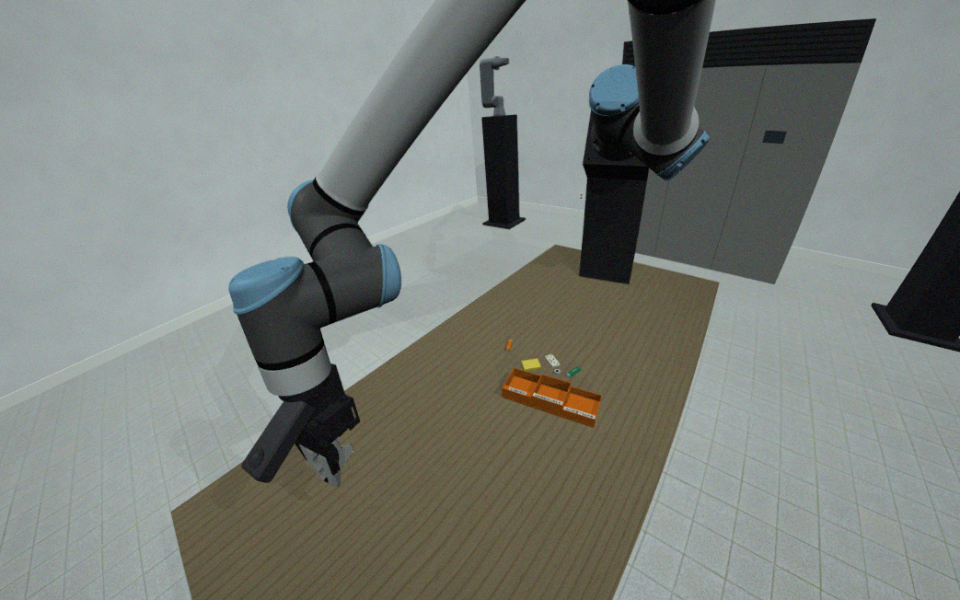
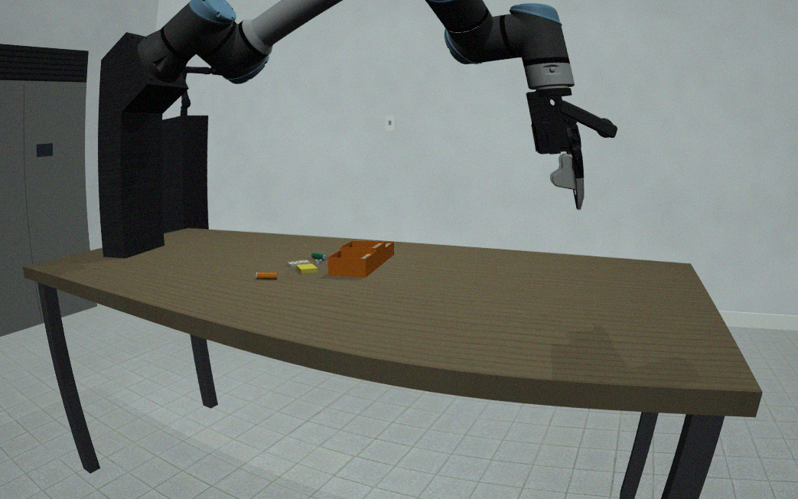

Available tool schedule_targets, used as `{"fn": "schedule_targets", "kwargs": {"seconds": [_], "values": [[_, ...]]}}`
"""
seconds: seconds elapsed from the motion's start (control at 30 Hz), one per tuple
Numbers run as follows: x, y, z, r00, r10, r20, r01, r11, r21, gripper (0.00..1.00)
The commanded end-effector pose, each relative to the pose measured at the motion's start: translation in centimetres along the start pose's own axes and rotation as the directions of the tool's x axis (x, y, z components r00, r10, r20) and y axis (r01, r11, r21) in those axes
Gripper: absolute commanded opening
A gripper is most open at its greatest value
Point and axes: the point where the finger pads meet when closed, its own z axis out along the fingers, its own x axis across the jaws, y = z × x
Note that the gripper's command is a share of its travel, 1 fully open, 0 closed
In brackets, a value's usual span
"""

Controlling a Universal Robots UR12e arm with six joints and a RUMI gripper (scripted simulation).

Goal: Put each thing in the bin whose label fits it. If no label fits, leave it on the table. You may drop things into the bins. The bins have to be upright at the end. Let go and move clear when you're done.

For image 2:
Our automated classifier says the orange rack of bins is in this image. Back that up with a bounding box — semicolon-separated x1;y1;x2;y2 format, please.
327;241;394;277

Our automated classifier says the yellow sticky note pad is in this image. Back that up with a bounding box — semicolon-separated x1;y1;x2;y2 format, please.
296;264;318;274

